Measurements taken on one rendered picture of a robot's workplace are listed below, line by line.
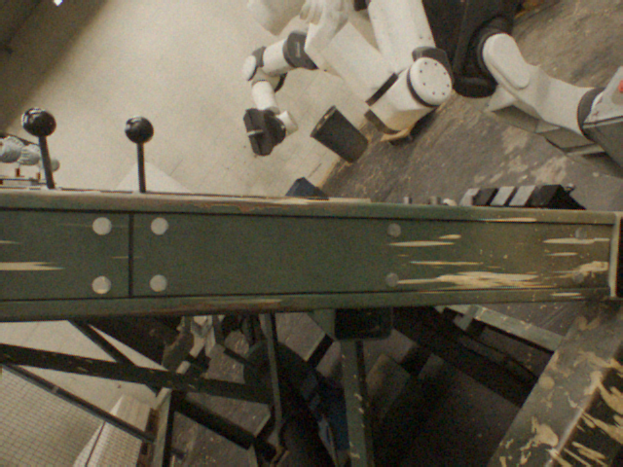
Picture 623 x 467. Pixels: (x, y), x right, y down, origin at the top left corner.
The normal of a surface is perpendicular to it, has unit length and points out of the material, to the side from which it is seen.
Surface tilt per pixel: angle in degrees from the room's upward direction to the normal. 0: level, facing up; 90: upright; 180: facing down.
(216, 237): 90
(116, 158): 90
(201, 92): 90
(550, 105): 90
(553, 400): 0
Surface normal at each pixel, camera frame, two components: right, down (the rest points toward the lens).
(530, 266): 0.26, 0.06
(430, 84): 0.44, -0.22
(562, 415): -0.78, -0.58
